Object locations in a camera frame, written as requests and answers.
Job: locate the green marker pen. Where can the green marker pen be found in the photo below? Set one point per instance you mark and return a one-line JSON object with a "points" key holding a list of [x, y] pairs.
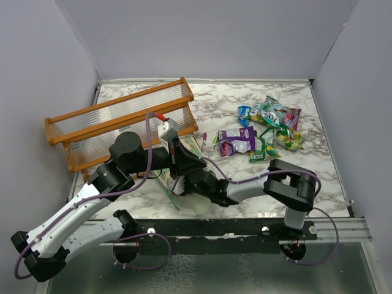
{"points": [[215, 141]]}

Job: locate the purple white snack bag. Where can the purple white snack bag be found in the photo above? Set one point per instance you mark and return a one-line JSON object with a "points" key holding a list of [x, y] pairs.
{"points": [[239, 140]]}

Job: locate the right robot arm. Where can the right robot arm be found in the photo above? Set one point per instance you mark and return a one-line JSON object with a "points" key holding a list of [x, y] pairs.
{"points": [[291, 185]]}

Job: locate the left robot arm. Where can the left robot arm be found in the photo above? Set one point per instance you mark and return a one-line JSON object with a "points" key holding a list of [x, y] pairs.
{"points": [[46, 249]]}

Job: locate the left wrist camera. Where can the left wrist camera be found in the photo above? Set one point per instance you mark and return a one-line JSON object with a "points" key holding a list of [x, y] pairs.
{"points": [[167, 130]]}

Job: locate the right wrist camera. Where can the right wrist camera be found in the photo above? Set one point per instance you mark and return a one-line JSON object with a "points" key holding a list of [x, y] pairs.
{"points": [[177, 186]]}

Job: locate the red blue snack bag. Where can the red blue snack bag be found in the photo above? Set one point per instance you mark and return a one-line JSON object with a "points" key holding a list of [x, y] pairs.
{"points": [[274, 113]]}

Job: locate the green paper bag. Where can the green paper bag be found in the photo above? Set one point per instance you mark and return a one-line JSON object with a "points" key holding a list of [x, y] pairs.
{"points": [[189, 205]]}

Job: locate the green skittles snack bag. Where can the green skittles snack bag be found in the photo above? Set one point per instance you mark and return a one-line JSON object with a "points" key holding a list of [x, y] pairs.
{"points": [[264, 148]]}

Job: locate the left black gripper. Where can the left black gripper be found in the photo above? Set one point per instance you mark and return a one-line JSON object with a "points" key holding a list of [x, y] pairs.
{"points": [[180, 158]]}

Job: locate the blue snack packet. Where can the blue snack packet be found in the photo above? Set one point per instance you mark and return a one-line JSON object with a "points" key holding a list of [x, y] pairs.
{"points": [[243, 112]]}

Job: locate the orange wooden rack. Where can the orange wooden rack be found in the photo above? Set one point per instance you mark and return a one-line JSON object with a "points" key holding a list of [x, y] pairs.
{"points": [[87, 134]]}

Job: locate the magenta marker pen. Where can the magenta marker pen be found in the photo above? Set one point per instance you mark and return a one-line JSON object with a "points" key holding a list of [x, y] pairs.
{"points": [[204, 141]]}

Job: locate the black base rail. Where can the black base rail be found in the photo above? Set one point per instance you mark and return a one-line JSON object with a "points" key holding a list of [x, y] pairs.
{"points": [[214, 236]]}

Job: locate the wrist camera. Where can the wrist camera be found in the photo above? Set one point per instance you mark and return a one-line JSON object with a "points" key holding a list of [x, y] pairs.
{"points": [[167, 130], [177, 186]]}

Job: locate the yellow green snack bag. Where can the yellow green snack bag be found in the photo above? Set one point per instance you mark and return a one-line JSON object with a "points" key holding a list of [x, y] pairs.
{"points": [[289, 138], [255, 114]]}

